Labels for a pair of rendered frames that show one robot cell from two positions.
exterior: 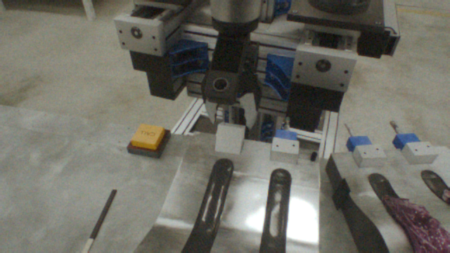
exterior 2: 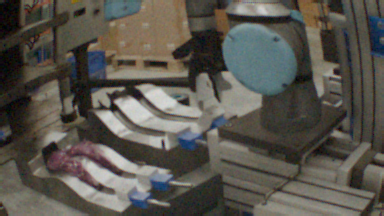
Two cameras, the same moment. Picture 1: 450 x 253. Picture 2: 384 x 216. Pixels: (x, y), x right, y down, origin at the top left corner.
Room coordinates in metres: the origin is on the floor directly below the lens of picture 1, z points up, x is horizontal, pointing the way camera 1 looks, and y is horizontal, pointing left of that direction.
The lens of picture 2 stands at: (1.09, -1.11, 1.38)
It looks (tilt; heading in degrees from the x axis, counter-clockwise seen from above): 19 degrees down; 123
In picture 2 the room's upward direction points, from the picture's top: 8 degrees counter-clockwise
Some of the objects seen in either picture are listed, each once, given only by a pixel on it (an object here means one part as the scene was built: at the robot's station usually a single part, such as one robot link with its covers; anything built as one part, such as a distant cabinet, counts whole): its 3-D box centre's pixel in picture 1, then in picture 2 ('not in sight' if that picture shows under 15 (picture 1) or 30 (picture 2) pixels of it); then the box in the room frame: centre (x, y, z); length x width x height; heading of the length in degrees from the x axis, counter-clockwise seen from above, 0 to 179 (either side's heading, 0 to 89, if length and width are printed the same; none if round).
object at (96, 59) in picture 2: not in sight; (82, 64); (-2.76, 2.60, 0.32); 0.60 x 0.41 x 0.22; 170
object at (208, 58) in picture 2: (235, 50); (209, 50); (0.45, -0.02, 1.09); 0.09 x 0.08 x 0.12; 167
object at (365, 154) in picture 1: (358, 143); (166, 182); (0.46, -0.29, 0.86); 0.13 x 0.05 x 0.05; 4
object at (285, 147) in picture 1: (285, 138); (193, 141); (0.44, -0.13, 0.89); 0.13 x 0.05 x 0.05; 167
